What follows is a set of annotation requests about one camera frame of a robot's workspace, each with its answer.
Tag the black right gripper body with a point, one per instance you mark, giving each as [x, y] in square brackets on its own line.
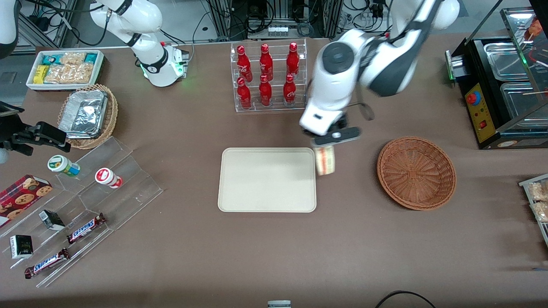
[16, 137]

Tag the triangular sandwich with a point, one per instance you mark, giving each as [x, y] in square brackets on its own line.
[325, 161]

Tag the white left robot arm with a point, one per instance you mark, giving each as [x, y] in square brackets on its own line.
[334, 85]

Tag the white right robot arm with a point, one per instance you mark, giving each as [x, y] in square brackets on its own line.
[147, 38]

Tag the tan oval wicker basket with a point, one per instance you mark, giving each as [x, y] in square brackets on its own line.
[112, 111]

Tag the brown round wicker basket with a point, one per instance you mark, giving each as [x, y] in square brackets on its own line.
[415, 173]

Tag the cream rectangular serving tray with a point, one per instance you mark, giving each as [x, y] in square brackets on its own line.
[266, 179]

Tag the metal tray with snacks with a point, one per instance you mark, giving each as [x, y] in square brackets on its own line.
[524, 183]

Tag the green-lidded white drink cup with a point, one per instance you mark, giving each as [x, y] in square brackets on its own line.
[62, 164]

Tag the stacked aluminium foil trays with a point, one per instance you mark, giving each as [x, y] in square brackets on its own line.
[83, 113]

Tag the white rectangular snack bin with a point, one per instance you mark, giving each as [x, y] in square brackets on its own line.
[32, 83]

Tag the yellow snack pack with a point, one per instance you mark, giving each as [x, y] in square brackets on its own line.
[40, 74]

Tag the clear bag of nut snacks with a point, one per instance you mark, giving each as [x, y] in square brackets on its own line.
[72, 59]
[70, 74]

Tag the red cola bottle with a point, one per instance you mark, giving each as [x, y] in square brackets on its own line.
[244, 94]
[265, 92]
[266, 62]
[290, 90]
[293, 60]
[243, 64]

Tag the red-lidded white drink cup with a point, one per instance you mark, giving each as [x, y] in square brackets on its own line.
[107, 176]

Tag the red chocolate chip cookie box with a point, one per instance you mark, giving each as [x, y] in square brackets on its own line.
[23, 196]

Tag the clear acrylic bottle rack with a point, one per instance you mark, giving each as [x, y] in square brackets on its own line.
[274, 107]

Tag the teal snack pack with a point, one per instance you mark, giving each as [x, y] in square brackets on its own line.
[50, 59]
[90, 58]

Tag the small black box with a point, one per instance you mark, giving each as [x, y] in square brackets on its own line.
[52, 220]
[21, 247]

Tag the clear acrylic stepped display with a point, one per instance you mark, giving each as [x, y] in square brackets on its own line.
[128, 188]

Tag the brown Snickers bar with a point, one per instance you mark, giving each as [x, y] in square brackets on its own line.
[47, 263]
[85, 228]

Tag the white power strip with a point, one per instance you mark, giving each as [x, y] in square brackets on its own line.
[278, 31]

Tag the black food warmer yellow panel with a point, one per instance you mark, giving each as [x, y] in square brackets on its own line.
[483, 126]

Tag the small grey device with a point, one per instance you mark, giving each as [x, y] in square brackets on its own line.
[279, 304]

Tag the clear bag of fried snacks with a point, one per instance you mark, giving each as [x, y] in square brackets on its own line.
[538, 191]
[541, 211]

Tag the orange skewered food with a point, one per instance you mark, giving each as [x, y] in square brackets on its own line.
[536, 29]

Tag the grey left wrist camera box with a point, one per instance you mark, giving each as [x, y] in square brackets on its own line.
[338, 136]

